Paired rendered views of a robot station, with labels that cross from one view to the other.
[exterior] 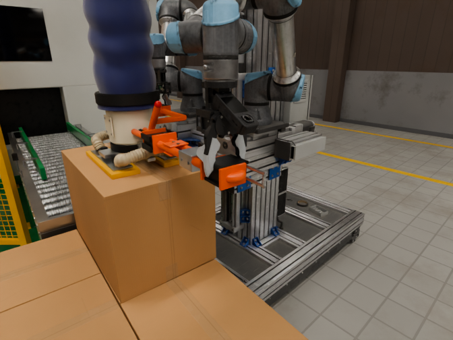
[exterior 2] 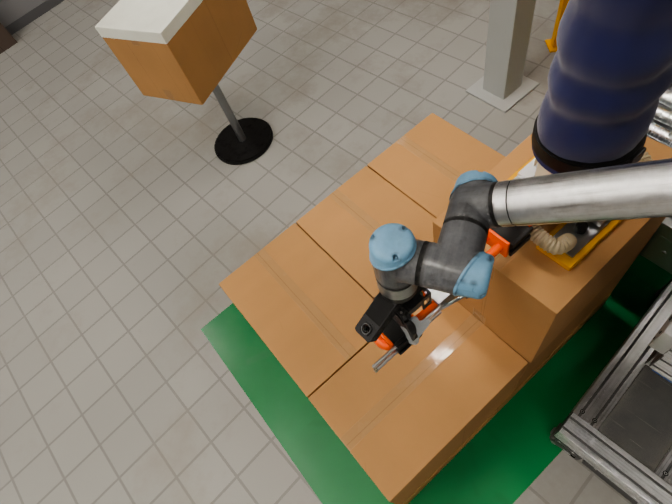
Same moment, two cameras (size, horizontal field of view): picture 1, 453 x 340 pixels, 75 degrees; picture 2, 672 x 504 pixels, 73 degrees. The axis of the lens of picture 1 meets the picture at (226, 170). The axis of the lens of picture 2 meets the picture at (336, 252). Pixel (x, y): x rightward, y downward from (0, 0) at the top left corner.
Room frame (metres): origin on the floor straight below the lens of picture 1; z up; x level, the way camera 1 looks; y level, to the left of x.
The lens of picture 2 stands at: (0.70, -0.37, 2.03)
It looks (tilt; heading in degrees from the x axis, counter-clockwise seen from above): 57 degrees down; 107
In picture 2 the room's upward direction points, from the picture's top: 22 degrees counter-clockwise
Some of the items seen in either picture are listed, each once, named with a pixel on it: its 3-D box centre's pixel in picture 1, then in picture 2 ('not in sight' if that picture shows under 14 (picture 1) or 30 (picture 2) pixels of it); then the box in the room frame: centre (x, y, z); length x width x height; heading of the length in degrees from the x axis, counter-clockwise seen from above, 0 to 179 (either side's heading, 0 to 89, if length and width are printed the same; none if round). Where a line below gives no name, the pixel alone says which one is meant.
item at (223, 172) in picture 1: (222, 171); (394, 325); (0.65, 0.01, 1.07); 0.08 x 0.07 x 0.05; 37
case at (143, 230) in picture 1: (136, 202); (549, 232); (1.14, 0.38, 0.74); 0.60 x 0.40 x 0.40; 38
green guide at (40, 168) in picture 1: (24, 148); not in sight; (2.47, 1.75, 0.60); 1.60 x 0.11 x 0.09; 38
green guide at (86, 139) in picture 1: (89, 138); not in sight; (2.79, 1.32, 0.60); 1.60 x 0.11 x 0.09; 38
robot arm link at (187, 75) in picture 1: (191, 80); not in sight; (1.76, 0.20, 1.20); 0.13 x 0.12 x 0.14; 90
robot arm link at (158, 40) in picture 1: (156, 46); not in sight; (1.52, 0.33, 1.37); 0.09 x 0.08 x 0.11; 0
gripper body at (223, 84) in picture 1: (218, 108); (402, 294); (0.68, 0.02, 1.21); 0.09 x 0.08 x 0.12; 37
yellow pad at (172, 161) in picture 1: (156, 148); (597, 213); (1.19, 0.29, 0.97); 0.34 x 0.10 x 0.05; 37
